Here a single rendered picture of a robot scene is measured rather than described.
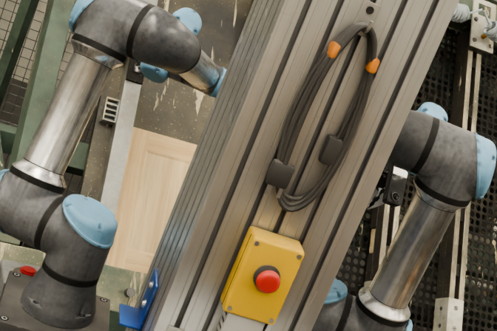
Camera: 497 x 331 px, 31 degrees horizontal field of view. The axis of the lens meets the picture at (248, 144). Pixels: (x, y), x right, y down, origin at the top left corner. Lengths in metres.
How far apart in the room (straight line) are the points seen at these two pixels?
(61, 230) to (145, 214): 0.81
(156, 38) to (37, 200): 0.39
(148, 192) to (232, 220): 1.18
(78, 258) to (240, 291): 0.47
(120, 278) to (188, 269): 1.06
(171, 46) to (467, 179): 0.62
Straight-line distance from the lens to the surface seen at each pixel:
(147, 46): 1.76
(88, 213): 1.76
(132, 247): 2.52
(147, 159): 2.58
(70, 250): 1.76
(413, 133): 1.70
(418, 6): 1.36
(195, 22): 2.21
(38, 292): 1.82
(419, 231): 1.78
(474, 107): 3.18
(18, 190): 1.80
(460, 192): 1.74
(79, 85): 1.79
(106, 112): 2.58
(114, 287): 2.46
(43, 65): 2.52
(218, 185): 1.37
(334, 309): 1.86
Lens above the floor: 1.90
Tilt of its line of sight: 13 degrees down
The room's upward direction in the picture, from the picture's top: 22 degrees clockwise
